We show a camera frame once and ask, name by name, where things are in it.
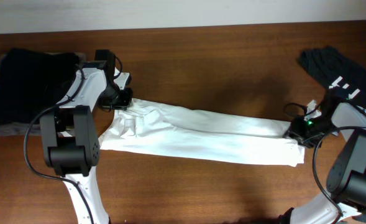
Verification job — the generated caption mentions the white robot print t-shirt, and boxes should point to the white robot print t-shirt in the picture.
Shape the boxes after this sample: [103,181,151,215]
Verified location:
[98,98,306,167]

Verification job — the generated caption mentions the black t-shirt with white letters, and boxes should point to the black t-shirt with white letters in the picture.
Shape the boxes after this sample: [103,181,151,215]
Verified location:
[298,46,366,109]

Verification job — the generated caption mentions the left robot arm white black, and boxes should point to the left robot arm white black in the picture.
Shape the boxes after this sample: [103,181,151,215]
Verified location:
[39,50,133,224]

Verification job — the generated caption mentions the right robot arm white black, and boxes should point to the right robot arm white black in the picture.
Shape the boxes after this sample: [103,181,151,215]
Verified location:
[278,88,366,224]

